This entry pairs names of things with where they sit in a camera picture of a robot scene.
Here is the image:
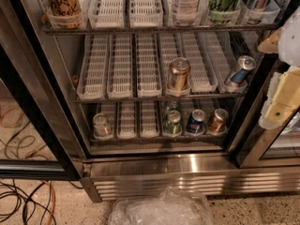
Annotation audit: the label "glass fridge door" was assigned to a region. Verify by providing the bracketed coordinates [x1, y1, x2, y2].
[1, 0, 86, 181]
[224, 3, 300, 169]

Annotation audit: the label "green can bottom front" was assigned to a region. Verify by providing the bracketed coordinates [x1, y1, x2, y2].
[163, 110, 182, 137]

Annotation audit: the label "copper can bottom shelf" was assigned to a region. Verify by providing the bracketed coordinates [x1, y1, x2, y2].
[207, 108, 229, 135]

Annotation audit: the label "gold can middle shelf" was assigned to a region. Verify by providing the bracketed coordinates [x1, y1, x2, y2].
[167, 57, 191, 97]

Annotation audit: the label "blue silver can middle shelf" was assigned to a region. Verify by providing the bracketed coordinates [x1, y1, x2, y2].
[224, 55, 255, 92]

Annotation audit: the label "silver can bottom shelf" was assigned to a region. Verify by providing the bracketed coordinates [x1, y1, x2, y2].
[93, 112, 113, 140]

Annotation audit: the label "white labelled can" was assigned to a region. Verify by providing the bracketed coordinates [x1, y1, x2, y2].
[171, 0, 200, 26]

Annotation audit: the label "clear plastic bag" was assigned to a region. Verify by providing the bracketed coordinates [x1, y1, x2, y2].
[108, 187, 213, 225]

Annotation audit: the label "blue striped can top shelf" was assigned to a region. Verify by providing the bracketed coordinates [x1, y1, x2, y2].
[243, 0, 271, 25]

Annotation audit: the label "orange La Croix can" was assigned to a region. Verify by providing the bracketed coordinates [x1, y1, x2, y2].
[48, 0, 83, 29]

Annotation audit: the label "black cables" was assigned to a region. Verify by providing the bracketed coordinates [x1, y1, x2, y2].
[0, 179, 58, 225]

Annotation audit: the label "orange cable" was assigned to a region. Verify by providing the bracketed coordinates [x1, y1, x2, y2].
[40, 180, 58, 225]

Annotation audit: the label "left glass fridge door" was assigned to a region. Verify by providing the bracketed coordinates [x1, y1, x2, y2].
[1, 0, 86, 181]

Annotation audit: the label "green can bottom rear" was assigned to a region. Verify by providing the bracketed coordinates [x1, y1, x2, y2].
[163, 99, 180, 116]

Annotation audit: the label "blue can bottom shelf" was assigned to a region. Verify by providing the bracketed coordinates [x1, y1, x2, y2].
[186, 110, 205, 135]

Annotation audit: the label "right glass fridge door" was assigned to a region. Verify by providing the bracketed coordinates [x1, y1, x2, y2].
[224, 3, 300, 169]

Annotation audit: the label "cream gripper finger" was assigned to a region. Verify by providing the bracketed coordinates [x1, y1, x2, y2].
[258, 28, 281, 53]
[259, 67, 300, 129]

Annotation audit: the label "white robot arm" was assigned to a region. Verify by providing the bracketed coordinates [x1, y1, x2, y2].
[258, 7, 300, 129]

